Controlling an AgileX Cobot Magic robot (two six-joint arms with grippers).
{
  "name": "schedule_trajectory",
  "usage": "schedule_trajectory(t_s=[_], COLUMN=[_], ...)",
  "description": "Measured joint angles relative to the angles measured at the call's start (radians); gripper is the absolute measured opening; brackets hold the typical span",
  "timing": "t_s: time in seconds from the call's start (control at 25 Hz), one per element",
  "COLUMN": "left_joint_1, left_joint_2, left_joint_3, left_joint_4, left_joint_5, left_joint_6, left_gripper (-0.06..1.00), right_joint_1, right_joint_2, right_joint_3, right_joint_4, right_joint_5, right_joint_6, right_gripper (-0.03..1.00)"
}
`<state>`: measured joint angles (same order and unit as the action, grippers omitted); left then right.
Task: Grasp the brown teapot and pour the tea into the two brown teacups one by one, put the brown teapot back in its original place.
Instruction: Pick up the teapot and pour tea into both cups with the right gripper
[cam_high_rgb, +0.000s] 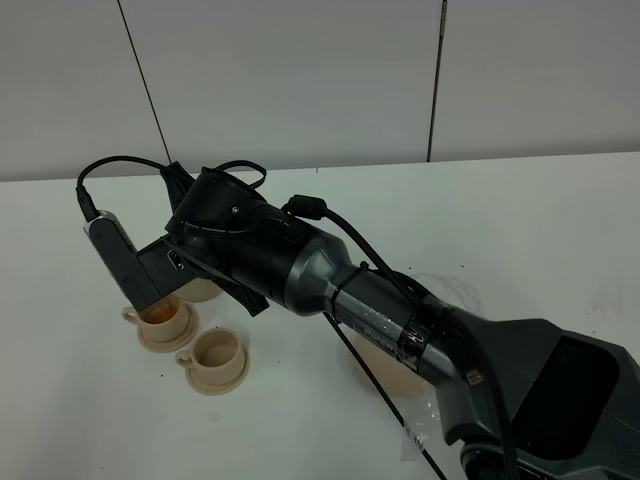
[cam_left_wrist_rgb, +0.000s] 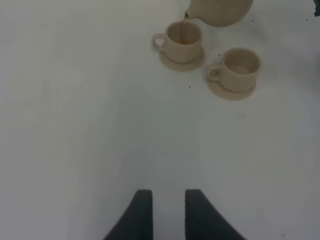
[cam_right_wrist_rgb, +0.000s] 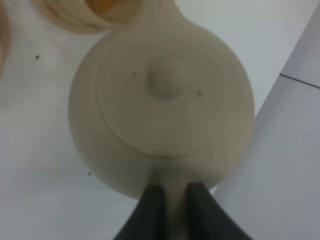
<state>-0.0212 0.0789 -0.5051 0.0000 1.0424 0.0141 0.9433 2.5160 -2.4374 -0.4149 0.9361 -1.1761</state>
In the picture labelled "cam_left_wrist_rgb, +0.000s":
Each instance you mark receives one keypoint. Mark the tan far teacup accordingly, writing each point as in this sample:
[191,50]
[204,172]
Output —
[181,42]

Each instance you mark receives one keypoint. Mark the tan ceramic teapot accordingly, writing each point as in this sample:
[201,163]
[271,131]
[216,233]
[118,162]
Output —
[218,13]

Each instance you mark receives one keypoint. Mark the tan near teacup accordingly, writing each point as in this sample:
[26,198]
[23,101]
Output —
[237,71]

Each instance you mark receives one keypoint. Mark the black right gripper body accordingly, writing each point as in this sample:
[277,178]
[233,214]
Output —
[317,8]

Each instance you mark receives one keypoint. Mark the tan near cup saucer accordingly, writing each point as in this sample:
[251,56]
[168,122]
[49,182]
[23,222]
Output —
[218,90]

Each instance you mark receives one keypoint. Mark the tan teacup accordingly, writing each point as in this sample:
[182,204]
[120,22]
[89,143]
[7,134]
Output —
[181,42]
[237,71]

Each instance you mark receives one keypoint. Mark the tan far cup saucer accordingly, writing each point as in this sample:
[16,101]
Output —
[183,67]

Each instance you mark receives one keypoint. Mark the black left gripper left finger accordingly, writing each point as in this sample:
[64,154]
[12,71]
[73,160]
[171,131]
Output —
[136,223]

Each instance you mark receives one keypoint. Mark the tan cup saucer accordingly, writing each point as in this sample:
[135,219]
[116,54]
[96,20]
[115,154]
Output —
[218,90]
[183,67]

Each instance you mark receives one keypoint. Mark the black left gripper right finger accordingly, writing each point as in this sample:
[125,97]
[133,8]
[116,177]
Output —
[203,221]

